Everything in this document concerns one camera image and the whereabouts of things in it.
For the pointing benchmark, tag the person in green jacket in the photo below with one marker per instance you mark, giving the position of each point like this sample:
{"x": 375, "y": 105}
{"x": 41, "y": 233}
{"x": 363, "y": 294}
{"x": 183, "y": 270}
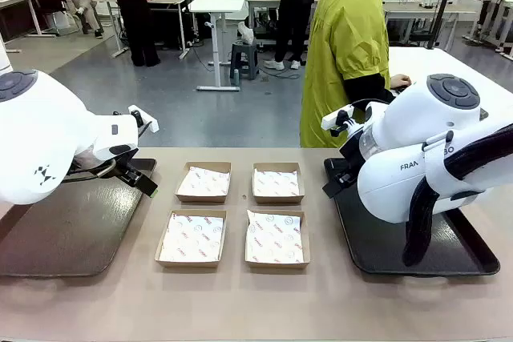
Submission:
{"x": 344, "y": 37}

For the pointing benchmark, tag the person's right hand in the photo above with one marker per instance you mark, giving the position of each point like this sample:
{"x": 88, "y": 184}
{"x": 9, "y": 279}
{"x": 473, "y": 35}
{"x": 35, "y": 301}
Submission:
{"x": 401, "y": 80}

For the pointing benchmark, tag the standing person in black clothes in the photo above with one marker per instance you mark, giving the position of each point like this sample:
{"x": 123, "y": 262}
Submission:
{"x": 136, "y": 9}

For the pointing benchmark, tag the white height-adjustable desk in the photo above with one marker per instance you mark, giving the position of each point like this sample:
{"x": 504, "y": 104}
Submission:
{"x": 216, "y": 5}

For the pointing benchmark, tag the grey plastic stool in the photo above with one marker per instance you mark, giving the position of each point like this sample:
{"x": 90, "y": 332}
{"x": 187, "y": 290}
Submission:
{"x": 244, "y": 59}

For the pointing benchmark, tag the large white table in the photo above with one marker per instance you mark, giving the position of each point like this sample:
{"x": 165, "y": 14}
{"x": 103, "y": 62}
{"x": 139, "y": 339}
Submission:
{"x": 449, "y": 63}

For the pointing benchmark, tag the white plastic bag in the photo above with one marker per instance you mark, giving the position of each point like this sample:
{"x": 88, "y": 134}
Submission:
{"x": 246, "y": 33}

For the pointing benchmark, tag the black metal stand pole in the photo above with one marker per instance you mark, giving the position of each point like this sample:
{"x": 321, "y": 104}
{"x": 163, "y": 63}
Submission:
{"x": 441, "y": 5}

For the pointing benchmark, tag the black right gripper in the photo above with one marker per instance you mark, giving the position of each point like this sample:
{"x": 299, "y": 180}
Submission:
{"x": 352, "y": 154}

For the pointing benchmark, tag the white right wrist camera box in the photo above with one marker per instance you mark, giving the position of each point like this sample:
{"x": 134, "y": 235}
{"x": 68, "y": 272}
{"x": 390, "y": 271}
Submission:
{"x": 334, "y": 118}

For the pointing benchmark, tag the person's right forearm black sleeve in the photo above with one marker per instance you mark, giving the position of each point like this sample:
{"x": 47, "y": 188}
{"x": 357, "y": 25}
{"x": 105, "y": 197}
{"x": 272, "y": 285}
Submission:
{"x": 364, "y": 89}

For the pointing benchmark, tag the brown cardboard food box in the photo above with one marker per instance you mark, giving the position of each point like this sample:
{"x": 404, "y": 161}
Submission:
{"x": 276, "y": 199}
{"x": 202, "y": 199}
{"x": 188, "y": 264}
{"x": 276, "y": 265}

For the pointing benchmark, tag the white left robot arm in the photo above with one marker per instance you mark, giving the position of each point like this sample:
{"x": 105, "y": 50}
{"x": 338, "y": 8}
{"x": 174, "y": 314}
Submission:
{"x": 40, "y": 138}

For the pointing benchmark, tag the standing person with white shoes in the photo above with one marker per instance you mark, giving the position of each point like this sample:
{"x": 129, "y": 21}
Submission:
{"x": 292, "y": 9}

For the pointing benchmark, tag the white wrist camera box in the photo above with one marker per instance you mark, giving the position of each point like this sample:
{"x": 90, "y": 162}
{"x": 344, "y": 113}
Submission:
{"x": 147, "y": 122}
{"x": 334, "y": 118}

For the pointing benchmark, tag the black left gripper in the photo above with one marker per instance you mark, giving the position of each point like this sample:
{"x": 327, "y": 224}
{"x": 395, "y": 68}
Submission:
{"x": 128, "y": 171}

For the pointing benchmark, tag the white cylindrical air purifier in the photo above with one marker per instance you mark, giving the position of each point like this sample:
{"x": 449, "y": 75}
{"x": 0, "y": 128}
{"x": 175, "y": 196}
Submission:
{"x": 3, "y": 57}

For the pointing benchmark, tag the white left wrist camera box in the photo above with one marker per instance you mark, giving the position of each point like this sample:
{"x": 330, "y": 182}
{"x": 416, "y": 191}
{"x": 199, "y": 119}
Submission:
{"x": 147, "y": 122}

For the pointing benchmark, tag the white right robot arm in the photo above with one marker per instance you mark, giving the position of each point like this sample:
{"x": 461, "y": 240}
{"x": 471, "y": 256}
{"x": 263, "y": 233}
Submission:
{"x": 401, "y": 138}

